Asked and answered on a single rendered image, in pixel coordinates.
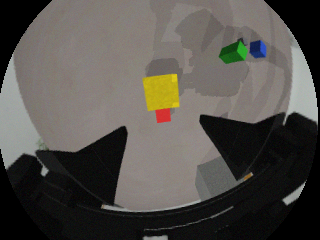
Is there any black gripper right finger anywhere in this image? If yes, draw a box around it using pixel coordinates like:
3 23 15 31
199 113 285 181

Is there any green block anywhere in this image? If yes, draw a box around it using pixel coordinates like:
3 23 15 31
227 41 248 63
219 45 233 64

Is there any yellow block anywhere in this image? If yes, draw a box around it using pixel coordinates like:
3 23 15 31
143 73 179 112

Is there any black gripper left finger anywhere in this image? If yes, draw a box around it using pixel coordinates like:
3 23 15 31
35 127 128 207

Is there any blue cube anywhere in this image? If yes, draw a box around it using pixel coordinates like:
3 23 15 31
249 39 267 59

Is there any red block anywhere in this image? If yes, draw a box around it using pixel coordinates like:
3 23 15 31
156 108 171 124

